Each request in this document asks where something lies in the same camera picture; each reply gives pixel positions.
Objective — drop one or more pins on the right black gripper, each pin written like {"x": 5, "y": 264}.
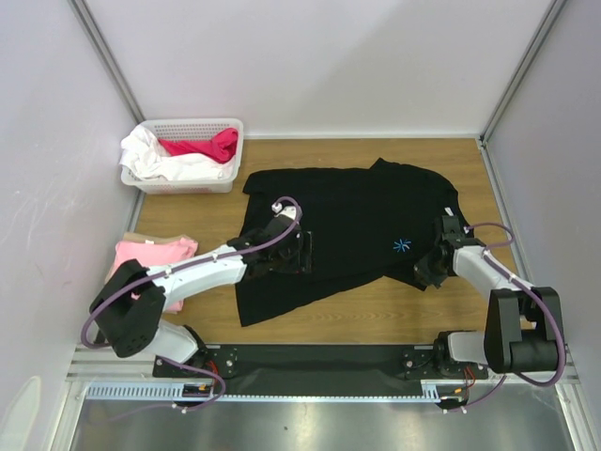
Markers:
{"x": 452, "y": 226}

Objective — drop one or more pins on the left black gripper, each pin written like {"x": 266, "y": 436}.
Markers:
{"x": 302, "y": 261}

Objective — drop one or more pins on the black t-shirt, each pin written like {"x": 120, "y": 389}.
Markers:
{"x": 366, "y": 224}

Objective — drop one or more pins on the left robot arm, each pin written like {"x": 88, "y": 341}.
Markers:
{"x": 128, "y": 310}

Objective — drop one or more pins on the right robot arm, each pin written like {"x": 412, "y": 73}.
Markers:
{"x": 523, "y": 332}

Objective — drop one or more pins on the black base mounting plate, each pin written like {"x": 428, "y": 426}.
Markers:
{"x": 333, "y": 370}

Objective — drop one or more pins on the magenta t-shirt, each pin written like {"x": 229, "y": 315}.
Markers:
{"x": 221, "y": 148}

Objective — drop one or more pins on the folded pink t-shirt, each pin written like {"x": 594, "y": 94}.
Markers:
{"x": 150, "y": 255}

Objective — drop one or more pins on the folded beige t-shirt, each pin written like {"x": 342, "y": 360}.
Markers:
{"x": 141, "y": 238}

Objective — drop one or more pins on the white plastic laundry basket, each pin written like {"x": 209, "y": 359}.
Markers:
{"x": 188, "y": 129}

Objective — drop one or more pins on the white t-shirt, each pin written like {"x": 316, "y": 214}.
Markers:
{"x": 147, "y": 159}

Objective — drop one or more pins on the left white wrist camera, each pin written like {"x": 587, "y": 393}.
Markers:
{"x": 291, "y": 212}

